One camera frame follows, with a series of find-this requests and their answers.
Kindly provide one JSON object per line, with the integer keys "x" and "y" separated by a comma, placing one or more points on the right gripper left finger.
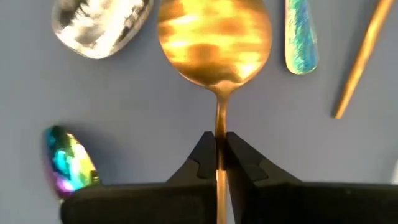
{"x": 155, "y": 205}

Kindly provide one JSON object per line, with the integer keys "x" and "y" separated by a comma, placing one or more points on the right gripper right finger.
{"x": 295, "y": 205}

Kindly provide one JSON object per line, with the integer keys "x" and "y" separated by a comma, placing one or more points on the gold metal spoon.
{"x": 214, "y": 43}
{"x": 362, "y": 62}

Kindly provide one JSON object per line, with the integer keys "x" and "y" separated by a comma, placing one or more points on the blue-grey table mat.
{"x": 124, "y": 102}

